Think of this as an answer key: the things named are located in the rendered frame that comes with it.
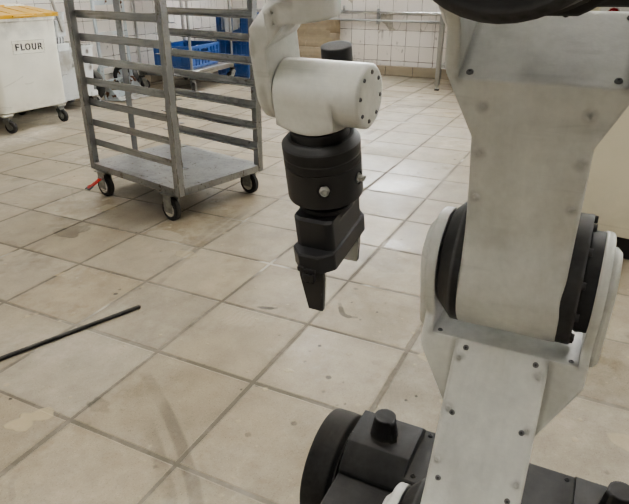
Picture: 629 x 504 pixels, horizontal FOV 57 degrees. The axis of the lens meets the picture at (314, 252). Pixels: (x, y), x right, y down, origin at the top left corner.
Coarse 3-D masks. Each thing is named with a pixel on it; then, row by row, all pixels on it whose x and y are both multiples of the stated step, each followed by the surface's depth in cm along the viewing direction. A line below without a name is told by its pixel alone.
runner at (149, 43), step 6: (84, 36) 243; (90, 36) 240; (96, 36) 237; (102, 36) 235; (108, 36) 232; (114, 36) 229; (102, 42) 236; (108, 42) 233; (114, 42) 231; (120, 42) 228; (126, 42) 226; (132, 42) 223; (138, 42) 221; (144, 42) 219; (150, 42) 216; (156, 42) 214; (156, 48) 215; (174, 48) 213
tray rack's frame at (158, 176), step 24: (72, 0) 239; (72, 24) 241; (120, 24) 260; (72, 48) 246; (120, 48) 263; (96, 144) 264; (96, 168) 266; (120, 168) 258; (144, 168) 258; (168, 168) 258; (192, 168) 258; (216, 168) 258; (240, 168) 258; (168, 192) 236; (192, 192) 236
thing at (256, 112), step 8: (248, 0) 234; (256, 0) 235; (248, 8) 236; (256, 8) 236; (248, 24) 239; (248, 32) 240; (256, 96) 250; (256, 104) 251; (256, 112) 252; (256, 120) 254; (256, 136) 257; (256, 152) 260; (256, 160) 262
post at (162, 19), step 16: (160, 0) 202; (160, 16) 204; (160, 32) 206; (160, 48) 209; (176, 112) 220; (176, 128) 222; (176, 144) 224; (176, 160) 226; (176, 176) 228; (176, 192) 232
